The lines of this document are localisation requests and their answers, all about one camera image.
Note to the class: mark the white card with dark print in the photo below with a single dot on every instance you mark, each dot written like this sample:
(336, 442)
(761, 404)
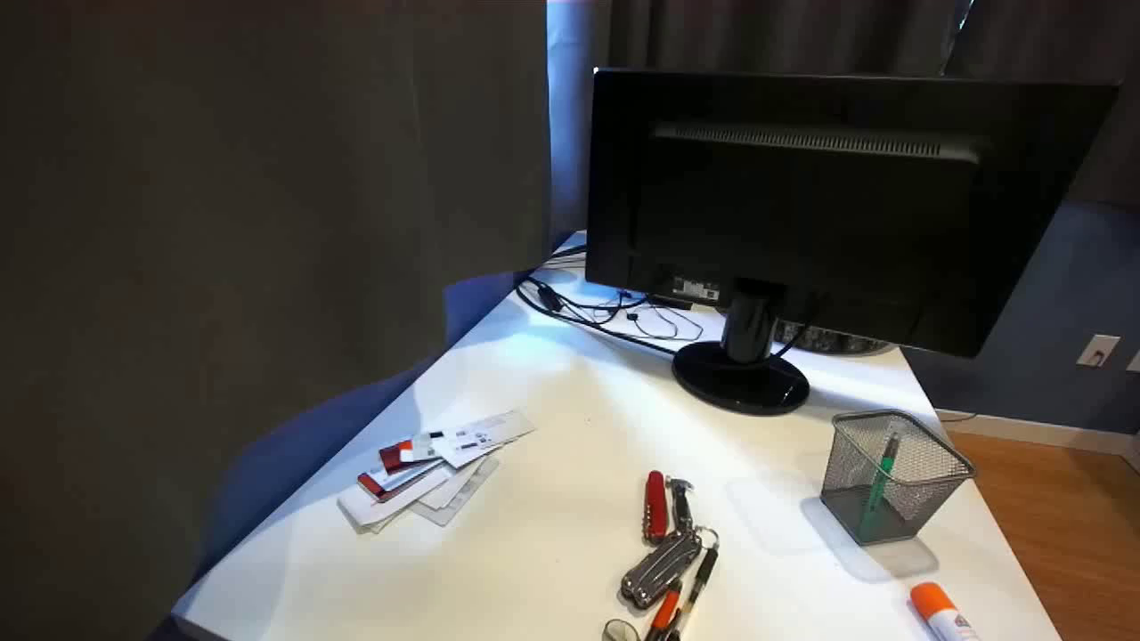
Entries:
(474, 437)

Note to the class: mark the red pocket knife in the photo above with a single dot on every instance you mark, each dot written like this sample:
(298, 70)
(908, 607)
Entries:
(658, 502)

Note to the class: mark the white wall outlet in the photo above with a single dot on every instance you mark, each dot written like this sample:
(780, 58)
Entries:
(1098, 351)

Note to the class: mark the black mesh pen holder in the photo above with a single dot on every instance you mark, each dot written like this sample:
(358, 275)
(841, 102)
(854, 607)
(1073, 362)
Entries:
(885, 468)

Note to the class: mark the dark fabric panel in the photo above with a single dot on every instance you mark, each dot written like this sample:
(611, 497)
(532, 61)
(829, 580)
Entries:
(216, 260)

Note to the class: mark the clear plastic card sleeve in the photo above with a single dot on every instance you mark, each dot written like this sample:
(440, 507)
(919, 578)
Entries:
(462, 497)

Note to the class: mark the white card with red stripe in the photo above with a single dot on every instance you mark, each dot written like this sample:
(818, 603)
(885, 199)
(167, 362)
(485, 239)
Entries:
(387, 491)

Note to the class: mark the silver key carabiner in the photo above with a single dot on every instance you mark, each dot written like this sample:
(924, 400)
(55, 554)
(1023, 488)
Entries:
(683, 502)

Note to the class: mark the grey folding multitool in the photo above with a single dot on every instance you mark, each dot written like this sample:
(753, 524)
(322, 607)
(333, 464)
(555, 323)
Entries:
(661, 571)

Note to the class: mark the white glue stick orange cap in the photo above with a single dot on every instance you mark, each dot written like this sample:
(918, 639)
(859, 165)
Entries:
(934, 607)

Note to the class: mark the black pen with orange grip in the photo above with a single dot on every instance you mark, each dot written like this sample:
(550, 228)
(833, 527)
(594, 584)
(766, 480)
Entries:
(699, 580)

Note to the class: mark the green pen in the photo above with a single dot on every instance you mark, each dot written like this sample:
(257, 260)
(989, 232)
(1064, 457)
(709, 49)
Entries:
(880, 482)

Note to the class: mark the slim black monitor on stand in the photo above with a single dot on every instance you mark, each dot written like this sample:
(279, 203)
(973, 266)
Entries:
(833, 214)

